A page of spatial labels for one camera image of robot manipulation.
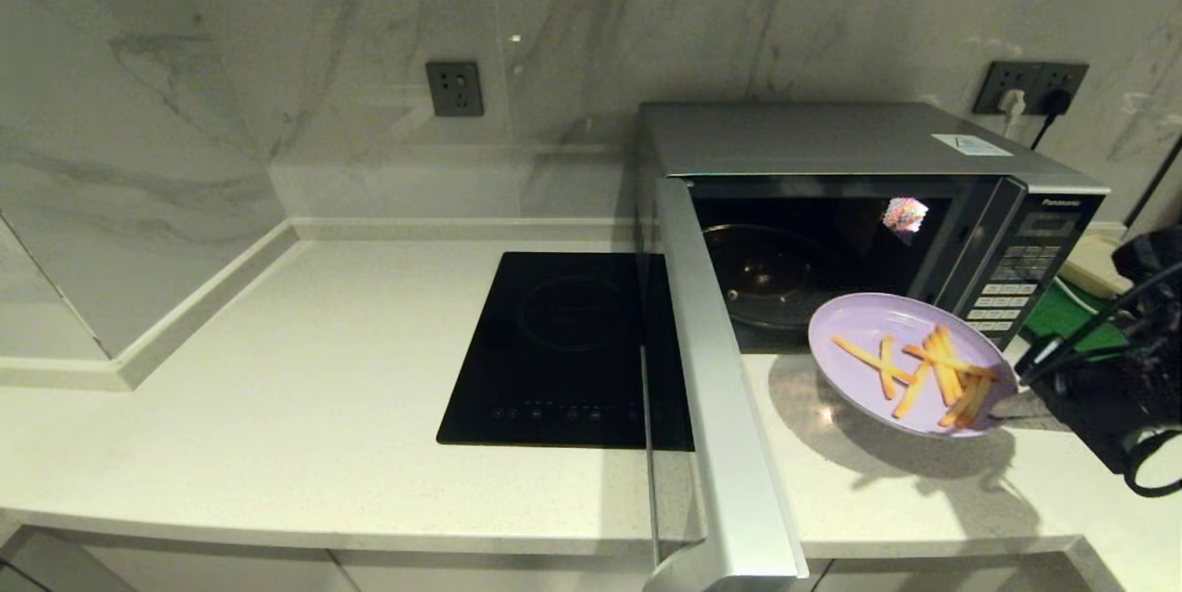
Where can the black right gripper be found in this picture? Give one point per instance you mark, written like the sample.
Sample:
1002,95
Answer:
1103,407

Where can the orange french fry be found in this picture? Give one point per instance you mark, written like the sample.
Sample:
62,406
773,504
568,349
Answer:
873,359
970,403
979,370
946,389
912,393

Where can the orange carrot sticks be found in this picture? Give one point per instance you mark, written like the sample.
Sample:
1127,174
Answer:
887,384

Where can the purple plate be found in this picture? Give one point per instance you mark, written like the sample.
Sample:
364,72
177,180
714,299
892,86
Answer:
850,389

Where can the microwave door with glass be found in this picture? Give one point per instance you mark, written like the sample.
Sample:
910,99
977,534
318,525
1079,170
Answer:
729,444

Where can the silver microwave oven body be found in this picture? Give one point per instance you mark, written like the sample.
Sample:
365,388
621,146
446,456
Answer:
813,138

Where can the green plastic tray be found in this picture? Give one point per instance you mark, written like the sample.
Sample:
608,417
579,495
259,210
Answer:
1062,322

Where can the beige power strip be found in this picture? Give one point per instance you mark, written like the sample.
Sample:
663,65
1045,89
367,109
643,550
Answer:
1090,267

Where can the white sticker label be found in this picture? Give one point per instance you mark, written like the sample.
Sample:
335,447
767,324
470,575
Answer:
971,145

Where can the white power plug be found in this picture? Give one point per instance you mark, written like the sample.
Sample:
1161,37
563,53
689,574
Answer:
1013,102

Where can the black induction cooktop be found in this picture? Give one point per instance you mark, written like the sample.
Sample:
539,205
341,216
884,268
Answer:
554,343

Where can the white cabinet corner panel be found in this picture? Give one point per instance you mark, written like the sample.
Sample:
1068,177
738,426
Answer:
37,566

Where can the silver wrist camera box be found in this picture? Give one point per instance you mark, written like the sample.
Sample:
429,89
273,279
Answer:
1039,352

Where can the dark metal frame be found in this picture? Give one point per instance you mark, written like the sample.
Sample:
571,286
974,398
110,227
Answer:
1154,186

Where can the grey wall socket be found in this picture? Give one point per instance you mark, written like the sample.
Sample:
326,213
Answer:
1067,75
995,75
454,89

